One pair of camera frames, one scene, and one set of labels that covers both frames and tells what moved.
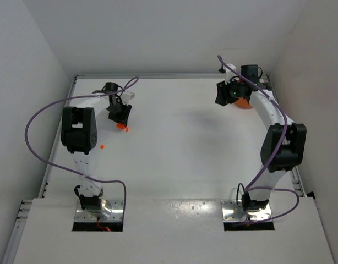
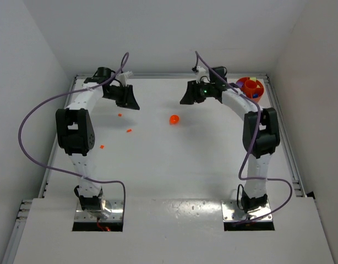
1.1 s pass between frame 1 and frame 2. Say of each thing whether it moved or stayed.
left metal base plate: stayed
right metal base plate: stayed
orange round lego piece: moved
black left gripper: moved
